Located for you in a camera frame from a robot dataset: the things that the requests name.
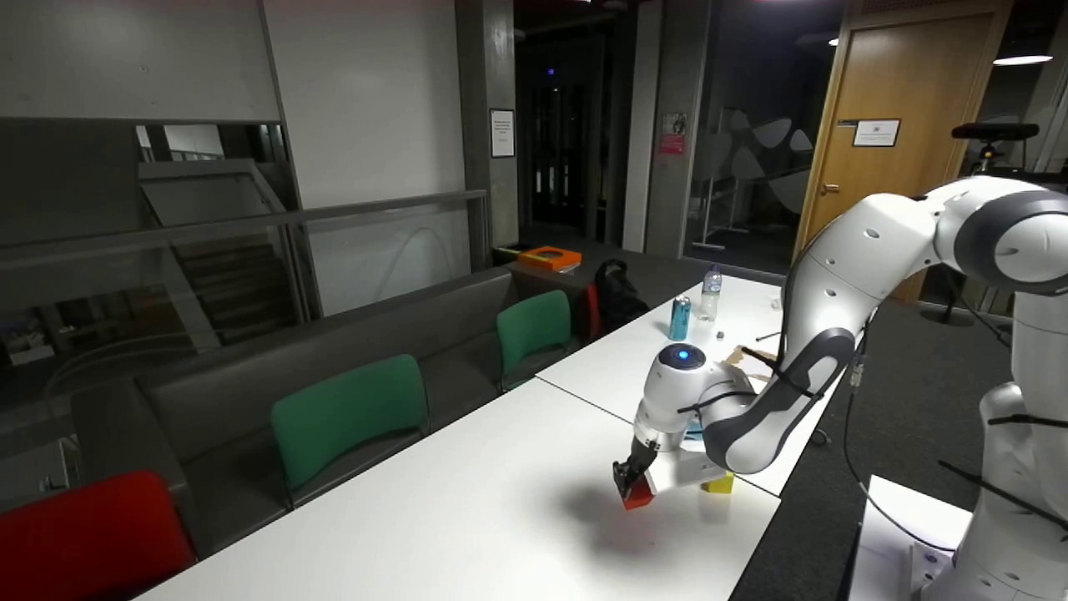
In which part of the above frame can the white door sign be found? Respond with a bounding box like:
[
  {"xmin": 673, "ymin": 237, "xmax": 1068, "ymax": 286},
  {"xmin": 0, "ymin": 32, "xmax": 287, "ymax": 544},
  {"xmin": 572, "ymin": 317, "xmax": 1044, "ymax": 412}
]
[{"xmin": 849, "ymin": 115, "xmax": 902, "ymax": 151}]

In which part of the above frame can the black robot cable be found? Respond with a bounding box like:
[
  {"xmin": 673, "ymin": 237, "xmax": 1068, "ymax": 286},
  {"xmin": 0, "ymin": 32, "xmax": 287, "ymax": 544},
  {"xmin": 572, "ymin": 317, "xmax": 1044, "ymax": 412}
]
[{"xmin": 838, "ymin": 319, "xmax": 972, "ymax": 538}]

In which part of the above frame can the orange cube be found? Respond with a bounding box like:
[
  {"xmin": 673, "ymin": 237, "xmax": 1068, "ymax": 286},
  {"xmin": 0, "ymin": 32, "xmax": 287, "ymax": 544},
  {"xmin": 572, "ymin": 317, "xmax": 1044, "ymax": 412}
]
[{"xmin": 616, "ymin": 477, "xmax": 660, "ymax": 514}]

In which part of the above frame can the green chair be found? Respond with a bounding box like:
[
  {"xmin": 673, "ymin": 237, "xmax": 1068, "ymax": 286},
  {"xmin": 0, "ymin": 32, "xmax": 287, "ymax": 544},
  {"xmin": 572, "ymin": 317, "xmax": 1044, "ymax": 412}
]
[
  {"xmin": 265, "ymin": 351, "xmax": 429, "ymax": 493},
  {"xmin": 492, "ymin": 286, "xmax": 579, "ymax": 380}
]

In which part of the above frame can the red chair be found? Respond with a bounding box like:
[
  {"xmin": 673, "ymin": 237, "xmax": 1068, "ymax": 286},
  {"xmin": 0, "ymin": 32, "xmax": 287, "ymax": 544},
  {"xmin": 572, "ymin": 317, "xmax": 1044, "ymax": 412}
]
[{"xmin": 0, "ymin": 467, "xmax": 198, "ymax": 601}]

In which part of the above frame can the orange box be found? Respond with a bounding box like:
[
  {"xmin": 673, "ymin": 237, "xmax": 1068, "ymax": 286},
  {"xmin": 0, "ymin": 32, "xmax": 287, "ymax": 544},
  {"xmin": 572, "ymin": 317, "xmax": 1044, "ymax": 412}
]
[{"xmin": 514, "ymin": 243, "xmax": 585, "ymax": 278}]

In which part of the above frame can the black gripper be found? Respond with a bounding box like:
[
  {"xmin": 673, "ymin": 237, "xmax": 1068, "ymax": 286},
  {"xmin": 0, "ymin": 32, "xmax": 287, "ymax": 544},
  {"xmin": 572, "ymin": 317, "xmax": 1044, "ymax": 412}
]
[{"xmin": 609, "ymin": 429, "xmax": 673, "ymax": 493}]

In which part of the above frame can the wooden door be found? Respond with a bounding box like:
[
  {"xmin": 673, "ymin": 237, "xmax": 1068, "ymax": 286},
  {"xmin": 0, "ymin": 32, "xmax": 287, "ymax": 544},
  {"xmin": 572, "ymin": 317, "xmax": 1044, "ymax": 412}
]
[{"xmin": 795, "ymin": 0, "xmax": 1014, "ymax": 303}]

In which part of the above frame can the clear water bottle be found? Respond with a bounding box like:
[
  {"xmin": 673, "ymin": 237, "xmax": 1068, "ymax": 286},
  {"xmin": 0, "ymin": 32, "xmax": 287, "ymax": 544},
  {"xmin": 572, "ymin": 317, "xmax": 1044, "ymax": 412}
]
[{"xmin": 694, "ymin": 267, "xmax": 726, "ymax": 347}]

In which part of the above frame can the white robot stand table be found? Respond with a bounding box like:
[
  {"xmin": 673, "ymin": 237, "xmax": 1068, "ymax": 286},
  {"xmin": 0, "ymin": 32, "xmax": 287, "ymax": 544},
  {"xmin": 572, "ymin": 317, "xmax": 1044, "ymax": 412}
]
[{"xmin": 848, "ymin": 471, "xmax": 981, "ymax": 601}]

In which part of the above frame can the grey sofa bench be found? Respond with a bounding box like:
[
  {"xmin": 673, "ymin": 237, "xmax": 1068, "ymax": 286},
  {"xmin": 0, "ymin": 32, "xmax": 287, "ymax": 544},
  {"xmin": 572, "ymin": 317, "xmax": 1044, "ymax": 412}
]
[{"xmin": 71, "ymin": 260, "xmax": 527, "ymax": 560}]

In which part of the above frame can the black stereo camera bar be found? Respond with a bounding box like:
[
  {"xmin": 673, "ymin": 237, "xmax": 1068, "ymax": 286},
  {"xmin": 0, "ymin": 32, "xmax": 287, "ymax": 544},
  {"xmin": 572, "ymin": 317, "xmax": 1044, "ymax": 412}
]
[{"xmin": 946, "ymin": 115, "xmax": 1044, "ymax": 148}]

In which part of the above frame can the black backpack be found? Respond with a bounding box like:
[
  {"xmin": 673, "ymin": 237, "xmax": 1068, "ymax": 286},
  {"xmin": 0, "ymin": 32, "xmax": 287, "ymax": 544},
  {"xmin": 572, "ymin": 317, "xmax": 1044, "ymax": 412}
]
[{"xmin": 579, "ymin": 255, "xmax": 655, "ymax": 336}]

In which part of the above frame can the white paper notice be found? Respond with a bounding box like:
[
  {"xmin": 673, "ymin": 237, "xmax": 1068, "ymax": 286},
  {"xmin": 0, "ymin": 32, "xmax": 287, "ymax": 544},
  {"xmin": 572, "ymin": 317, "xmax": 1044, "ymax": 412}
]
[{"xmin": 487, "ymin": 107, "xmax": 516, "ymax": 161}]

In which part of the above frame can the dark interior window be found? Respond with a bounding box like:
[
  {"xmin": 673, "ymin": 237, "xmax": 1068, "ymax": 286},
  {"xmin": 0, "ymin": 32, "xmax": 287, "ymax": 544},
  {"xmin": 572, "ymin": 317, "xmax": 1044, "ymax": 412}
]
[{"xmin": 0, "ymin": 113, "xmax": 303, "ymax": 380}]

